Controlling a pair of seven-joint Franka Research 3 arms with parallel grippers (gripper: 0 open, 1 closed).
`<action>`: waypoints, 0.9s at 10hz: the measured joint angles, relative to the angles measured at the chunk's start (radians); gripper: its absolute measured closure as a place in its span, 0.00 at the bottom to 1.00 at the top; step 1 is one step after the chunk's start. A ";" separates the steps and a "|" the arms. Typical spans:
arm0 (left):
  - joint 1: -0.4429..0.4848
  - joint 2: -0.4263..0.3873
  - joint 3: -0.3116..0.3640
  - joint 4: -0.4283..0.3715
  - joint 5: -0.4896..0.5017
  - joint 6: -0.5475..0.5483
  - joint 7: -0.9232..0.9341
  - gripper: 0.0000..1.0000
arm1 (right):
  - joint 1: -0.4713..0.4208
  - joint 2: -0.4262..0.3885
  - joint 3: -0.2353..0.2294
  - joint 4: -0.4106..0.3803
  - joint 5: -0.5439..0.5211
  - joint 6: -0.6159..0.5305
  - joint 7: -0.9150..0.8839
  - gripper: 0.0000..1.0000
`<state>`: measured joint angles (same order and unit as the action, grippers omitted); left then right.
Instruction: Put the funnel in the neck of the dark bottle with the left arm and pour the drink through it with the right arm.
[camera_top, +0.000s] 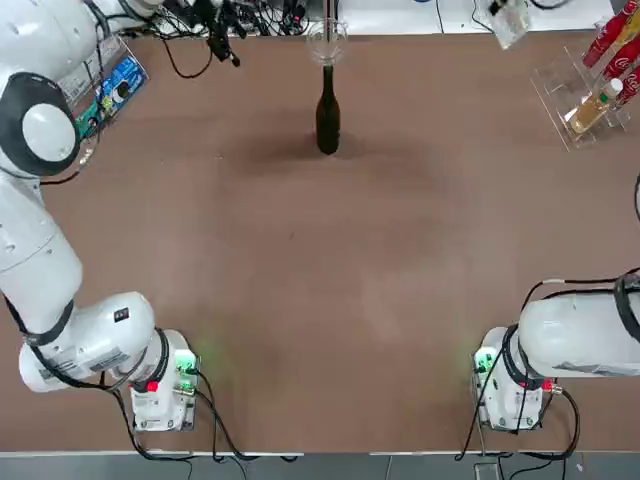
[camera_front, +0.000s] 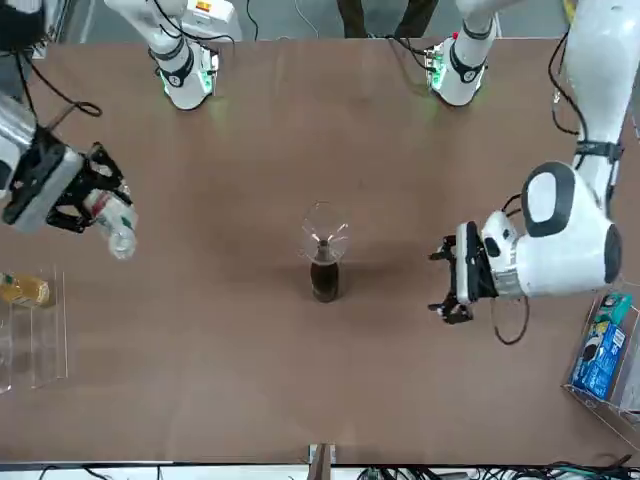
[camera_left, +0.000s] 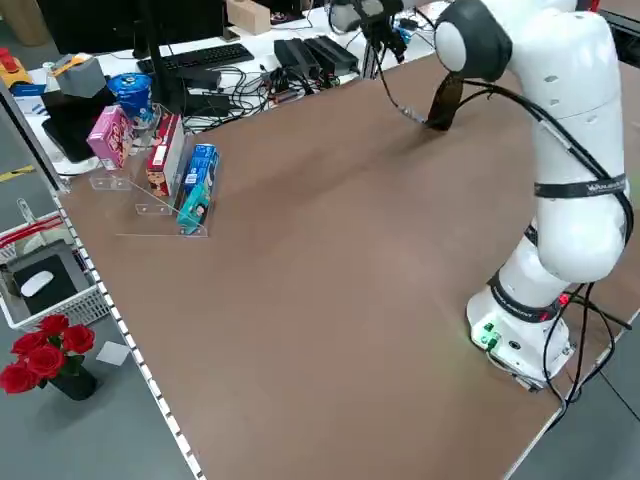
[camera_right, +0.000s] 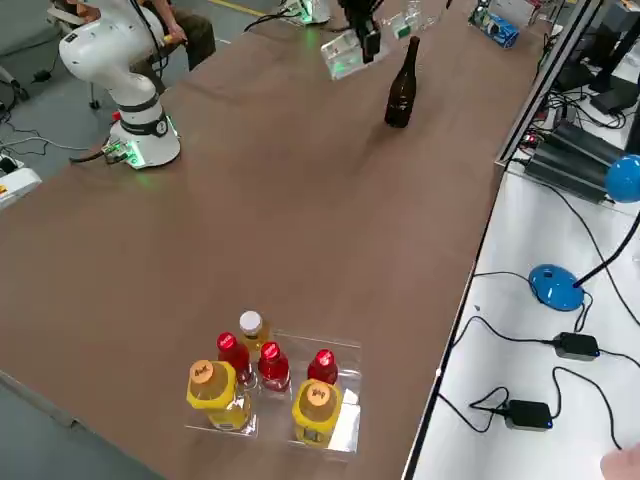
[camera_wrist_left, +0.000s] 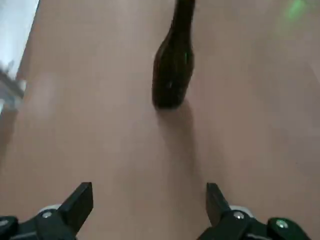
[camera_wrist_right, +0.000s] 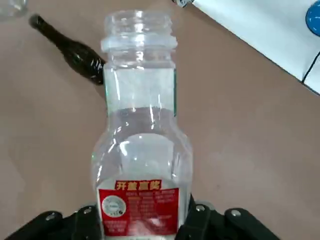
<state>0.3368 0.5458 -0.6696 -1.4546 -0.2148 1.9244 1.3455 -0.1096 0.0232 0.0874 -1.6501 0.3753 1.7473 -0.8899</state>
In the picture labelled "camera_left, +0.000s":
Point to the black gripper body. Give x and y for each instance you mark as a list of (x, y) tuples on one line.
[(384, 26)]

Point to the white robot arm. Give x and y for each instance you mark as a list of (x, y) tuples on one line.
[(575, 125)]

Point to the black power supply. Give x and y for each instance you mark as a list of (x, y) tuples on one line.
[(332, 52), (295, 55)]

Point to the wooden box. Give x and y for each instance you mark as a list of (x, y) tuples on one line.
[(247, 17)]

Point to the black keyboard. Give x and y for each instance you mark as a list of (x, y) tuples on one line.
[(200, 57)]

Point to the blue biscuit packet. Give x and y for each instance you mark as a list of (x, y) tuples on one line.
[(200, 165)]

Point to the teal snack packet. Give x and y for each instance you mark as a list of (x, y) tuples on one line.
[(195, 210)]

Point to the red biscuit box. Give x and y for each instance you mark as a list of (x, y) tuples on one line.
[(160, 170)]

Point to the blue snack cup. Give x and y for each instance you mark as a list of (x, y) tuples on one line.
[(132, 97)]

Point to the black monitor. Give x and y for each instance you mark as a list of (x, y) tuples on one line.
[(100, 25)]

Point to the pink snack box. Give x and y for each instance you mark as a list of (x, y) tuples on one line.
[(107, 140)]

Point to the clear acrylic snack rack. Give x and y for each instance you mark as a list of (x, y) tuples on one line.
[(115, 182)]

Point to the grey box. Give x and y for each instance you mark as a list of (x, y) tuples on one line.
[(82, 80)]

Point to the black flat tray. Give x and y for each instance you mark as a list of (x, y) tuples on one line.
[(70, 125)]

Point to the blue white box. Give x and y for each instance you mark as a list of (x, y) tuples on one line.
[(27, 90)]

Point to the white slotted edge strip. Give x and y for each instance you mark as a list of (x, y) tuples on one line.
[(125, 340)]

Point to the black mouse mat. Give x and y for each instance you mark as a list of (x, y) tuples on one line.
[(60, 280)]

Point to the white plastic basket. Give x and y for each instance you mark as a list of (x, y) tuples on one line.
[(75, 310)]

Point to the white card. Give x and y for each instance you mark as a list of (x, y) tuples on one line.
[(112, 353)]

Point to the white computer mouse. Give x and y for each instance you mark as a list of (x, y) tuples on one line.
[(36, 283)]

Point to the black vase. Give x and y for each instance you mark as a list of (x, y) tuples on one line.
[(75, 387)]

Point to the red roses bouquet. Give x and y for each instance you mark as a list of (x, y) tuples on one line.
[(45, 360)]

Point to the aluminium frame profile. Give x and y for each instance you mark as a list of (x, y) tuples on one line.
[(30, 135)]

